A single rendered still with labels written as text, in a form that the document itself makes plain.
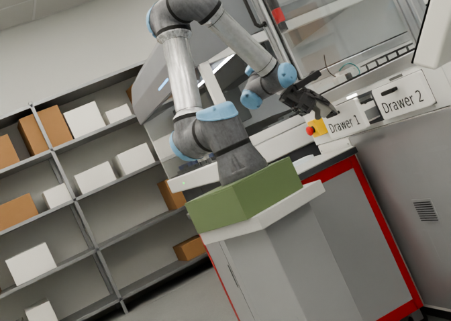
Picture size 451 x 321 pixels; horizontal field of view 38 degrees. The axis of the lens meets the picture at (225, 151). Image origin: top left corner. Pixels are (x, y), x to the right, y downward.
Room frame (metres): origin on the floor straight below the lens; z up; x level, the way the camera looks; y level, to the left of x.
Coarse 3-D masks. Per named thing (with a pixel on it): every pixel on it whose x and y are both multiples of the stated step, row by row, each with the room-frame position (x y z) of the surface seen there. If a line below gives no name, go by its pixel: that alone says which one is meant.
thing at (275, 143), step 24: (240, 0) 3.20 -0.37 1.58; (192, 24) 3.12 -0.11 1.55; (240, 24) 3.18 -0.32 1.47; (192, 48) 3.11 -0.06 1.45; (216, 48) 3.14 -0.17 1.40; (144, 72) 4.24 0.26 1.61; (144, 96) 4.34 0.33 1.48; (168, 96) 3.81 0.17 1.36; (216, 96) 3.11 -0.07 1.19; (144, 120) 4.69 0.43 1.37; (288, 120) 3.19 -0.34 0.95; (264, 144) 3.15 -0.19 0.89; (288, 144) 3.18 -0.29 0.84; (312, 144) 3.23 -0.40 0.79; (216, 168) 3.50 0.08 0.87; (192, 192) 4.58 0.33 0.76
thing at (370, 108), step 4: (364, 104) 2.28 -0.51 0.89; (368, 104) 2.28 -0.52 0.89; (372, 104) 2.29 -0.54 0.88; (364, 108) 2.28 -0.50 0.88; (368, 108) 2.28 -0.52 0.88; (372, 108) 2.28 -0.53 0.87; (376, 108) 2.28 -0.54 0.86; (364, 112) 2.27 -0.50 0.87; (368, 112) 2.27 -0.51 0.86; (372, 112) 2.28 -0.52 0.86; (376, 112) 2.28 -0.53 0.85; (368, 116) 2.27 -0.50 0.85; (372, 116) 2.28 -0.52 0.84; (376, 116) 2.28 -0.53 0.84; (368, 120) 2.27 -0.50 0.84
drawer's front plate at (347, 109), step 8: (344, 104) 2.32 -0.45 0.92; (352, 104) 2.27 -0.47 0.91; (360, 104) 2.25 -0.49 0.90; (344, 112) 2.34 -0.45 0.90; (352, 112) 2.29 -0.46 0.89; (360, 112) 2.25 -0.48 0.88; (328, 120) 2.48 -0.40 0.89; (336, 120) 2.42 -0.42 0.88; (344, 120) 2.37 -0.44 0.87; (352, 120) 2.31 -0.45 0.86; (360, 120) 2.26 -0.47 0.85; (328, 128) 2.51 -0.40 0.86; (336, 128) 2.45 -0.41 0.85; (344, 128) 2.39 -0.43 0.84; (352, 128) 2.34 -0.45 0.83; (360, 128) 2.29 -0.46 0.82; (336, 136) 2.48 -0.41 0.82
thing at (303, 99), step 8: (288, 88) 2.31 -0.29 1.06; (304, 88) 2.34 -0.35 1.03; (288, 96) 2.32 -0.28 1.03; (296, 96) 2.34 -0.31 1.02; (304, 96) 2.32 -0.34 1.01; (312, 96) 2.33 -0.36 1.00; (288, 104) 2.34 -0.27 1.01; (296, 104) 2.34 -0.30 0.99; (304, 104) 2.32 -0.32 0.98; (312, 104) 2.33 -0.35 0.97; (296, 112) 2.38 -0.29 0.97; (304, 112) 2.33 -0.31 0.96
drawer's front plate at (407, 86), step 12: (420, 72) 1.97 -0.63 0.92; (396, 84) 2.09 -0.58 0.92; (408, 84) 2.03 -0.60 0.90; (420, 84) 1.97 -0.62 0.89; (384, 96) 2.18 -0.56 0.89; (396, 96) 2.12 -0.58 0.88; (408, 96) 2.05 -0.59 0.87; (432, 96) 1.97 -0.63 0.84; (396, 108) 2.14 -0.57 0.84; (408, 108) 2.08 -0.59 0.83; (420, 108) 2.02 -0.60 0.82
